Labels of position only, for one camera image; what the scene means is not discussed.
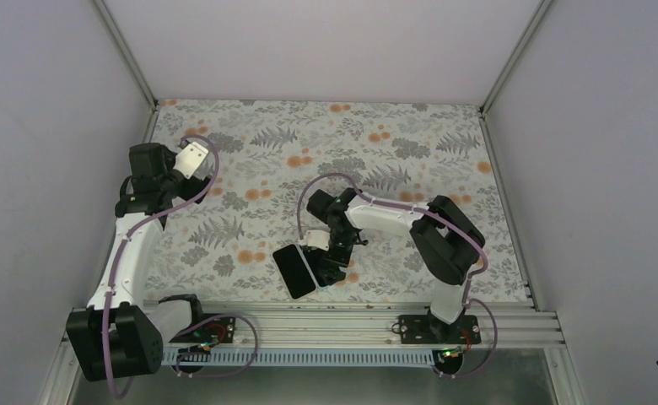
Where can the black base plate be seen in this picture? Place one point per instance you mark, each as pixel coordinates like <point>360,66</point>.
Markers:
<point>215,332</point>
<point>415,330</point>

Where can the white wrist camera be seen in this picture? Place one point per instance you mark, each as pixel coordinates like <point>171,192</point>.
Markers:
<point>316,239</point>
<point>190,159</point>

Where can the white slotted cable duct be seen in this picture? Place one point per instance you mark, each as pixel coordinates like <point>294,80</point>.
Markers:
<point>268,357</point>

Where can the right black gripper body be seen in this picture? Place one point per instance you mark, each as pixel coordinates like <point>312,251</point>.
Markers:
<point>347,239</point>

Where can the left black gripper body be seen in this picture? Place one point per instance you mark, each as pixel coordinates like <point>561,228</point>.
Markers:
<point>191,192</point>

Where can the aluminium mounting rail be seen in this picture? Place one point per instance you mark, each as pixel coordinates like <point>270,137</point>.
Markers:
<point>354,325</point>

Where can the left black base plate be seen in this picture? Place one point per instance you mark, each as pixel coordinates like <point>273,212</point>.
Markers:
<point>215,332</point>

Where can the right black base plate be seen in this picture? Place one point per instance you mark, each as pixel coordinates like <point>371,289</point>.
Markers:
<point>415,330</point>

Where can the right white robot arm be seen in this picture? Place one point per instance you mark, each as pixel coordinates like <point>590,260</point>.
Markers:
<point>447,241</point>

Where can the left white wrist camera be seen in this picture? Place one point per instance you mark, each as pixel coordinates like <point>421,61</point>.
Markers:
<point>190,159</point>

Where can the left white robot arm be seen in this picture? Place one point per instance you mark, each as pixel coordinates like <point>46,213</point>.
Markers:
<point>113,336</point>

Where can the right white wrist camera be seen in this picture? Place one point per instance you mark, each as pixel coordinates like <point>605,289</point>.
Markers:
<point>316,239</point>

